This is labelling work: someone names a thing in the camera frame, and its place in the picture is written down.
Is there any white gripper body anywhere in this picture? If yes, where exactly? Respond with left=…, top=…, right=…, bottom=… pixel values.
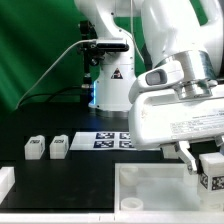
left=129, top=93, right=224, bottom=150

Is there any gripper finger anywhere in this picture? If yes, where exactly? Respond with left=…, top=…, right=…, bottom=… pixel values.
left=175, top=141, right=197, bottom=175
left=215, top=135, right=224, bottom=147

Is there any white square tabletop part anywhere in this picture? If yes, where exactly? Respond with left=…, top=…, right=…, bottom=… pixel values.
left=114, top=162, right=224, bottom=214

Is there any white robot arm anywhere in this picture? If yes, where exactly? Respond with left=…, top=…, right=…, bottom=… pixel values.
left=74, top=0, right=224, bottom=173

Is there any white sheet with markers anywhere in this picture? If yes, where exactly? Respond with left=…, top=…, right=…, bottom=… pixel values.
left=69, top=131, right=161, bottom=152

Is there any green backdrop curtain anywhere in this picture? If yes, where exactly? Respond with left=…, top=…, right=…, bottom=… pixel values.
left=0, top=0, right=224, bottom=121

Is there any white obstacle block left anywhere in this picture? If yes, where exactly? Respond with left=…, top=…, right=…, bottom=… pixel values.
left=0, top=167, right=15, bottom=205

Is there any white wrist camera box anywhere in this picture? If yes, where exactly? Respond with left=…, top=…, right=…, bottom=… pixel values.
left=128, top=61, right=184, bottom=104

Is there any black camera on stand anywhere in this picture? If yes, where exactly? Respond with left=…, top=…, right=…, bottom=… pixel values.
left=77, top=20, right=129, bottom=101

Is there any grey camera cable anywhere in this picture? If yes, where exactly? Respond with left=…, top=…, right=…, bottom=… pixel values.
left=15, top=39, right=98, bottom=110

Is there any black cable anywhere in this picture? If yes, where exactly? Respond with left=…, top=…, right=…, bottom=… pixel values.
left=18, top=85, right=84, bottom=108

